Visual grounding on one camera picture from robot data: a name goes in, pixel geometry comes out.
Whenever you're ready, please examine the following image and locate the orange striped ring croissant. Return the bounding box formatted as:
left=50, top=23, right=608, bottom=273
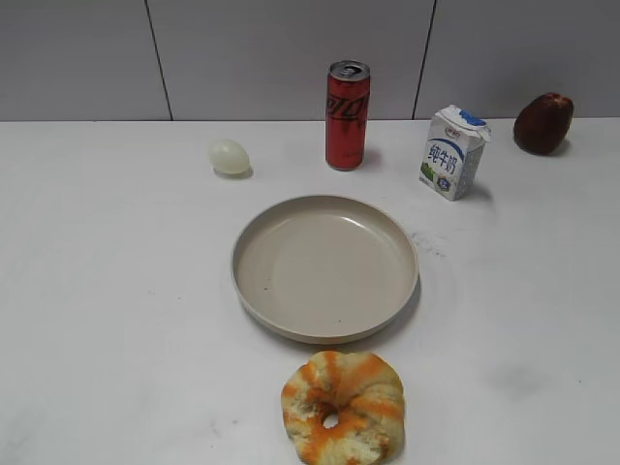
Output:
left=280, top=351, right=405, bottom=464

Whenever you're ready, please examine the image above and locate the beige round plate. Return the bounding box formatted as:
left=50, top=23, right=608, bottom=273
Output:
left=231, top=195, right=419, bottom=345

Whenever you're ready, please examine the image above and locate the white egg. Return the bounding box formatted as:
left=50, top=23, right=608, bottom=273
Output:
left=208, top=139, right=251, bottom=175

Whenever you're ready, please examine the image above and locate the red soda can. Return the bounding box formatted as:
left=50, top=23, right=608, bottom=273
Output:
left=325, top=60, right=371, bottom=171

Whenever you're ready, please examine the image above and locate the white blue milk carton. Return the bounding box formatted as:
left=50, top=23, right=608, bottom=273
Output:
left=419, top=105, right=491, bottom=202

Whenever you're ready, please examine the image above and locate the dark red wax apple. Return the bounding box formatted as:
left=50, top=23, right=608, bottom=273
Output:
left=513, top=92, right=574, bottom=155

